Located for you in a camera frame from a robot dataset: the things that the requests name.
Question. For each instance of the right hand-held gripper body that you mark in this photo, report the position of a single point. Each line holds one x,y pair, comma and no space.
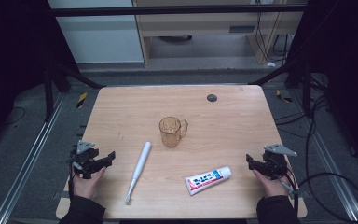
275,161

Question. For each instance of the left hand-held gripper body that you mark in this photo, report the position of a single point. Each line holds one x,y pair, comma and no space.
85,157

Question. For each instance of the white electric toothbrush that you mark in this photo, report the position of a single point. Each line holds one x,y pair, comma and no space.
140,165

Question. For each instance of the white toothpaste tube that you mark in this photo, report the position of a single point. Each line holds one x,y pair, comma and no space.
208,180

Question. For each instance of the person's left hand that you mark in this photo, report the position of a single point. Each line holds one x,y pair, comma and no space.
87,186

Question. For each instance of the person's right hand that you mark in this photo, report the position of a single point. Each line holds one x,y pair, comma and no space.
272,186

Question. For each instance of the black and yellow tape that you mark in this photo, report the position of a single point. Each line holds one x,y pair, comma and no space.
81,100
283,97

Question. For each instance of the black metal stand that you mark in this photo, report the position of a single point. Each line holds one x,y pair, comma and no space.
48,93
306,90

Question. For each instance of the grey round table grommet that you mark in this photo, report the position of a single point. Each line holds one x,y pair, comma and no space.
212,98

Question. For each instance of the small white floor object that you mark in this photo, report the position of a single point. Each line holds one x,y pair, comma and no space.
271,64

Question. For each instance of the white cabinet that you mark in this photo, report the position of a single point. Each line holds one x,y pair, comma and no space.
99,37

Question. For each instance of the black curtain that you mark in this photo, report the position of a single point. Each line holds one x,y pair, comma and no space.
348,62
12,62

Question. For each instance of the light wooden desk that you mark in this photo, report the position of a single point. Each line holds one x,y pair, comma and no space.
199,23

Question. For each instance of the black horizontal bar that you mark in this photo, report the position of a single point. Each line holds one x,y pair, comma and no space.
167,10

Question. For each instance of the aluminium floor rail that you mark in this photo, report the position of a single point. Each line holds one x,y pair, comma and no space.
326,158
28,161

